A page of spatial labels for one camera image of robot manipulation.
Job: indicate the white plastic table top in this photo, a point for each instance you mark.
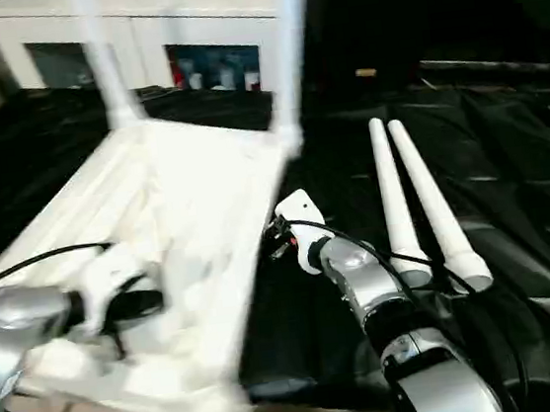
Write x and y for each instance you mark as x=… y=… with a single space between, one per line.
x=158 y=229

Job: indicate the white plastic table leg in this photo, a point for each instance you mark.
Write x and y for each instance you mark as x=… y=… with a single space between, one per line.
x=106 y=56
x=433 y=198
x=395 y=192
x=287 y=50

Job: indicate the white cup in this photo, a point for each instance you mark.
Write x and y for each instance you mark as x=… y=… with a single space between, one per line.
x=252 y=80
x=196 y=81

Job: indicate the red carton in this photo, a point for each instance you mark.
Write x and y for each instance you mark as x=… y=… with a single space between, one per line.
x=179 y=75

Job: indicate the black mat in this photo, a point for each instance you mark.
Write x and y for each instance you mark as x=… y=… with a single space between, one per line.
x=499 y=165

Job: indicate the white sideboard cabinet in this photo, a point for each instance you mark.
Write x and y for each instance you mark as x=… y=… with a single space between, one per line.
x=159 y=15

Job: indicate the dark metal bar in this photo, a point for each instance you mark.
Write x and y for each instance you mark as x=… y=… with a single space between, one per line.
x=497 y=63

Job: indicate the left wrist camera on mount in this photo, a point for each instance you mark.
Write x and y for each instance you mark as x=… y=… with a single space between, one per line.
x=114 y=274

